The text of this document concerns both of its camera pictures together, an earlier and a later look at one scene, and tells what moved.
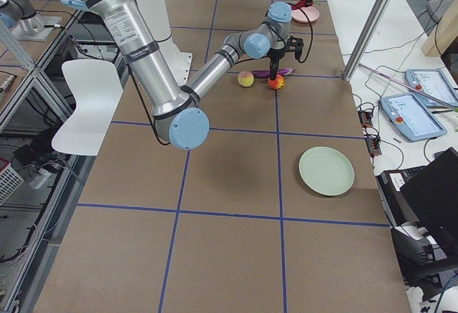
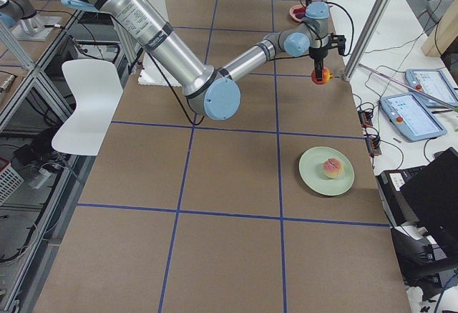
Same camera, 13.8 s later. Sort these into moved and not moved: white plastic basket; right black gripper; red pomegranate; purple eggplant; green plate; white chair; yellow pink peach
Moved: purple eggplant; yellow pink peach; red pomegranate; right black gripper
Not moved: white plastic basket; green plate; white chair
